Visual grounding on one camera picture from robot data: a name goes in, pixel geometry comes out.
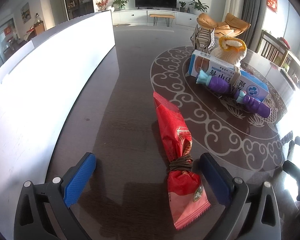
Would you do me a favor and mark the purple teal toy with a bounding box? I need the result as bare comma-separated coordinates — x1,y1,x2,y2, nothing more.
196,70,271,118

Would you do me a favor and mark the red snack packet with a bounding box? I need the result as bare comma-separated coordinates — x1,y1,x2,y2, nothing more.
153,92,211,230

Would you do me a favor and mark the cream knitted pouch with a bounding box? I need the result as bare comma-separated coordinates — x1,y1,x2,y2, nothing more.
210,35,247,68

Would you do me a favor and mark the blue white toothpaste box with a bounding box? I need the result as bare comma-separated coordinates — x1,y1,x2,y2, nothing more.
188,50,269,102

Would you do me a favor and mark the wooden dining chair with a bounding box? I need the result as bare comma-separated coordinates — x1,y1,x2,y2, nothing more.
257,30,289,67

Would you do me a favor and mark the white cardboard storage box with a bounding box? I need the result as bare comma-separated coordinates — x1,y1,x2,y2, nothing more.
0,11,115,239

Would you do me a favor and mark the orange lounge chair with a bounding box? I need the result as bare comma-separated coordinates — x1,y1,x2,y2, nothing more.
197,13,250,37

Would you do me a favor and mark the grey curtain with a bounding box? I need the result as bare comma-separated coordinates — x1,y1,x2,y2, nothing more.
242,0,266,46

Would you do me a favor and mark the green potted plant right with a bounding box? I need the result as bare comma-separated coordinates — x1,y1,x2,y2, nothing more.
189,0,209,15

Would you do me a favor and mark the green potted plant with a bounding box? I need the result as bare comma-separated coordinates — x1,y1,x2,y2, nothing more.
189,0,209,15
112,0,129,11

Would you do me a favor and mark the wooden bench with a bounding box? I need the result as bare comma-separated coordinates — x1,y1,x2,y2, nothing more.
149,14,175,27

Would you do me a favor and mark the white tv cabinet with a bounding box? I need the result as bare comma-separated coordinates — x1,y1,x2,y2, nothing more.
111,9,197,28

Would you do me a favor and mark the red flower plant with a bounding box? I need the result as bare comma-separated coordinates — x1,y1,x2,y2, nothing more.
96,0,109,11

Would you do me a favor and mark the green potted plant left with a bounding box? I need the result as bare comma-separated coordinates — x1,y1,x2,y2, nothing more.
112,0,129,11

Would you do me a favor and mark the red wall decoration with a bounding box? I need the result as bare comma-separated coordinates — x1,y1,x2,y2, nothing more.
267,0,277,13

